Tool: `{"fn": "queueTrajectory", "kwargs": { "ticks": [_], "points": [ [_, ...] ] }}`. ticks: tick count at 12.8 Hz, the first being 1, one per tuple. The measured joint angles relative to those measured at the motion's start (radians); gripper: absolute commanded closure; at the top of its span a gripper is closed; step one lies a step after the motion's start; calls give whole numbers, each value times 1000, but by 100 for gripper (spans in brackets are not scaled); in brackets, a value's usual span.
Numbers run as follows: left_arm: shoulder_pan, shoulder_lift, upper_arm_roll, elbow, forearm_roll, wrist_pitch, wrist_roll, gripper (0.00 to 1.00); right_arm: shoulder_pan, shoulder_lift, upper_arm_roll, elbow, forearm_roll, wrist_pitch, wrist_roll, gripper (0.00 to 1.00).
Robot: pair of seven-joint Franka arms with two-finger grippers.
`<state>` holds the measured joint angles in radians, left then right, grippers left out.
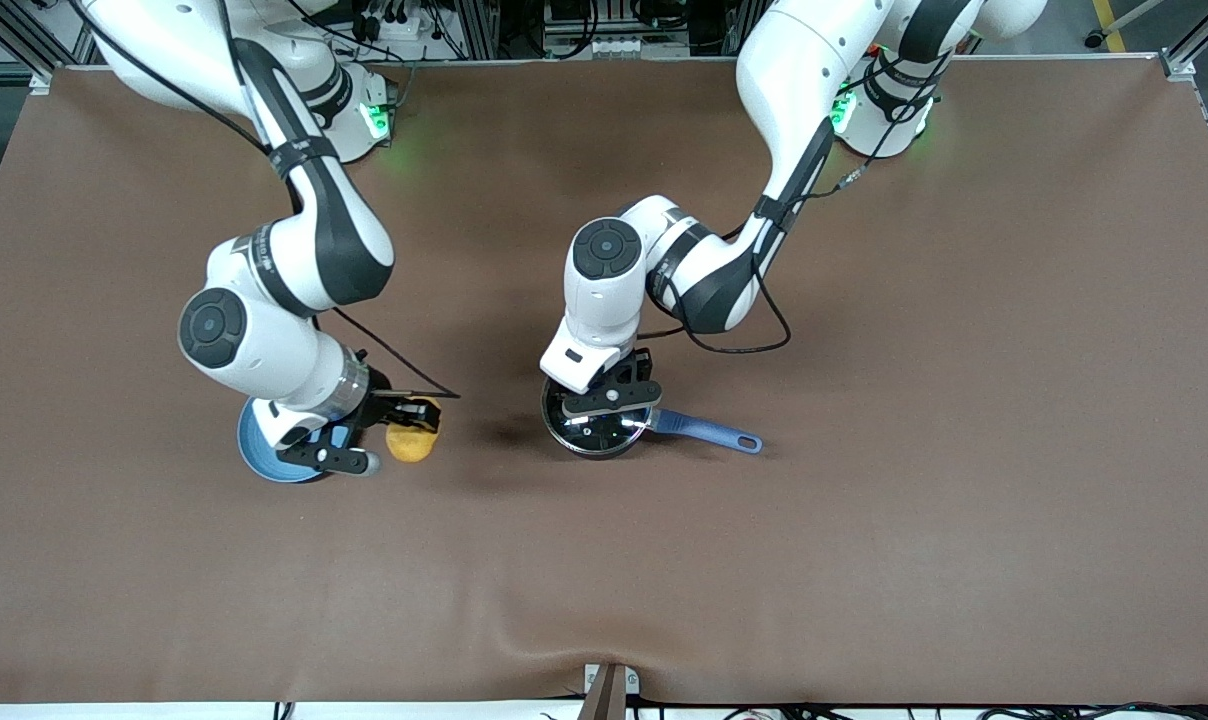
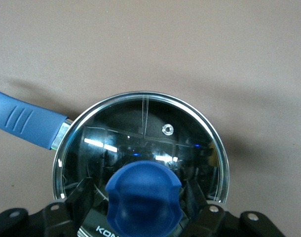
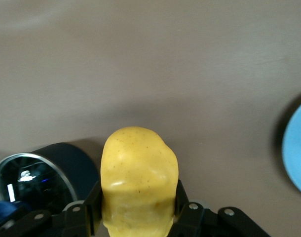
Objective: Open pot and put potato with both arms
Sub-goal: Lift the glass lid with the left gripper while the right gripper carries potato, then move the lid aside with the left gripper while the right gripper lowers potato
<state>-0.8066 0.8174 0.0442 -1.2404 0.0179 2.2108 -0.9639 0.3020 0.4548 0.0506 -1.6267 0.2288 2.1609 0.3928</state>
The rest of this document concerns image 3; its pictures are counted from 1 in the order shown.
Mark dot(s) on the blue plate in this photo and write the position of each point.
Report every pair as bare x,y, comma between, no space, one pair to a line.
297,150

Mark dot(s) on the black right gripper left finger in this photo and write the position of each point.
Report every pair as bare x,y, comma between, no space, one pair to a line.
91,207

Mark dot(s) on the brown table cover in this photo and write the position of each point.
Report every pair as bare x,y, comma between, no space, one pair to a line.
150,74

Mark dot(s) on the yellow potato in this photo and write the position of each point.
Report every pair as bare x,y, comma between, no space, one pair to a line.
138,177

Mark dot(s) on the glass lid with blue knob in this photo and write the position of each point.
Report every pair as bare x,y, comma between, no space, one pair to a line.
34,180

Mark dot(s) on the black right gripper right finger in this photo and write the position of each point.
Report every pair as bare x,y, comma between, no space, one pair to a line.
187,209

